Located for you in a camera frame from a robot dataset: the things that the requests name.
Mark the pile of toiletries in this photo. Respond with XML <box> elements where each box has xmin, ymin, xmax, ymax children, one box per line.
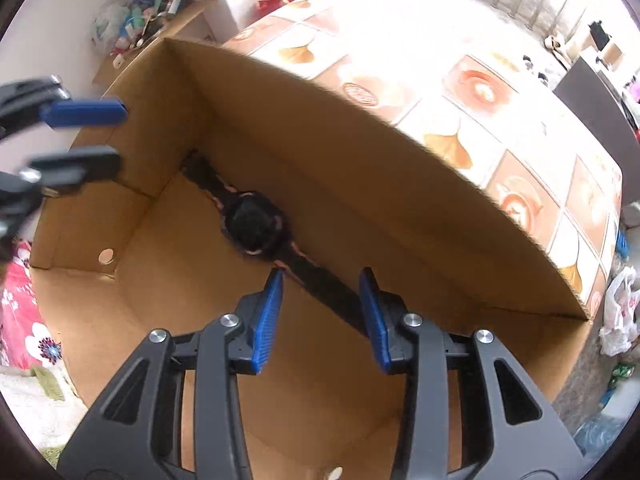
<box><xmin>90</xmin><ymin>0</ymin><xmax>192</xmax><ymax>57</ymax></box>

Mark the dark grey cabinet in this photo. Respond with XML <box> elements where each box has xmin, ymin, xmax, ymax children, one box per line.
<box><xmin>552</xmin><ymin>55</ymin><xmax>640</xmax><ymax>173</ymax></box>

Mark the brown side shelf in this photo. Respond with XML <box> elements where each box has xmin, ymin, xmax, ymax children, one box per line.
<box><xmin>91</xmin><ymin>0</ymin><xmax>221</xmax><ymax>88</ymax></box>

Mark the pink floral blanket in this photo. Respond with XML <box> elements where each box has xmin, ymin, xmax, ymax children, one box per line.
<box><xmin>0</xmin><ymin>240</ymin><xmax>67</xmax><ymax>402</ymax></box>

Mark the brown cardboard box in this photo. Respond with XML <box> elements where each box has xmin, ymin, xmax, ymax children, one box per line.
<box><xmin>29</xmin><ymin>37</ymin><xmax>592</xmax><ymax>480</ymax></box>

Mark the black wristwatch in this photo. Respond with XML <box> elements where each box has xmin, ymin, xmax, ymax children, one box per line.
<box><xmin>180</xmin><ymin>152</ymin><xmax>396</xmax><ymax>343</ymax></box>

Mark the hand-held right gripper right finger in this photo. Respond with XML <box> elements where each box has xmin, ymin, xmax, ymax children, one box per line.
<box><xmin>359</xmin><ymin>266</ymin><xmax>586</xmax><ymax>480</ymax></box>

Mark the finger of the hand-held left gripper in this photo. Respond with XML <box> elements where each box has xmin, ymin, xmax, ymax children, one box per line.
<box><xmin>0</xmin><ymin>75</ymin><xmax>130</xmax><ymax>131</ymax></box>
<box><xmin>0</xmin><ymin>146</ymin><xmax>123</xmax><ymax>261</ymax></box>

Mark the white plastic bag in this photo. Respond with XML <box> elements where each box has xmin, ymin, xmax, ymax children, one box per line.
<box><xmin>597</xmin><ymin>266</ymin><xmax>640</xmax><ymax>357</ymax></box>

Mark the beige box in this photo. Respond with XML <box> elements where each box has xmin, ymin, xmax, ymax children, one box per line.
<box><xmin>600</xmin><ymin>42</ymin><xmax>624</xmax><ymax>69</ymax></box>

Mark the metal balcony railing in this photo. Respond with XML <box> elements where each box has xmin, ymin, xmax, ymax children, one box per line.
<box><xmin>370</xmin><ymin>0</ymin><xmax>593</xmax><ymax>47</ymax></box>

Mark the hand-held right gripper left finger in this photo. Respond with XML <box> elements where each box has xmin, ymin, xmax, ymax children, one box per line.
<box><xmin>57</xmin><ymin>267</ymin><xmax>285</xmax><ymax>480</ymax></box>

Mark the tile-patterned tablecloth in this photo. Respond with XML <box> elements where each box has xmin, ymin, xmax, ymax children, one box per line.
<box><xmin>220</xmin><ymin>0</ymin><xmax>626</xmax><ymax>321</ymax></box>

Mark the large clear water bottle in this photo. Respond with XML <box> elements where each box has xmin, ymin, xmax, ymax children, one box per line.
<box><xmin>574</xmin><ymin>412</ymin><xmax>627</xmax><ymax>462</ymax></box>

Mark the black object on cabinet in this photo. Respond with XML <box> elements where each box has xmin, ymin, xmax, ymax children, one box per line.
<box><xmin>588</xmin><ymin>21</ymin><xmax>612</xmax><ymax>52</ymax></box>

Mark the green can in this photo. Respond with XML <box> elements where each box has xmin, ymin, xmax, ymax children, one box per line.
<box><xmin>607</xmin><ymin>362</ymin><xmax>635</xmax><ymax>392</ymax></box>

